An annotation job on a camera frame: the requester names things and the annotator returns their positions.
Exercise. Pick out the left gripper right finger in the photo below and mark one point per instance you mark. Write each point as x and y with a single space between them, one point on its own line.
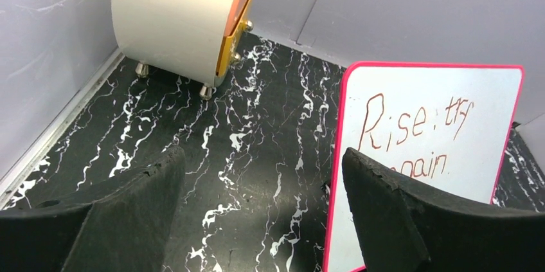
403 224

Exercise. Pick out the cream cylindrical drawer box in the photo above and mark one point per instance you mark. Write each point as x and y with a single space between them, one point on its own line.
196 39

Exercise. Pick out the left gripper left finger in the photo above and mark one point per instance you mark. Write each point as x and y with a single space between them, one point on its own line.
120 224

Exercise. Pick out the pink framed whiteboard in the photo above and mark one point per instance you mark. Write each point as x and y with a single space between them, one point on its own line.
446 125

